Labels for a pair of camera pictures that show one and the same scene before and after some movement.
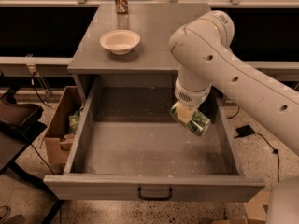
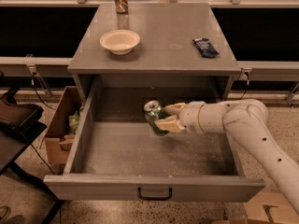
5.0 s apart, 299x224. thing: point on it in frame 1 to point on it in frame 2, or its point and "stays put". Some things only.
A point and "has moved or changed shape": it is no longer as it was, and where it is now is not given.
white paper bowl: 120,42 stays put
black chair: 19,124 stays put
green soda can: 198,123 has moved or changed shape
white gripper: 191,97 to 190,117
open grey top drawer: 128,148 stays put
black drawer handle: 154,198 stays put
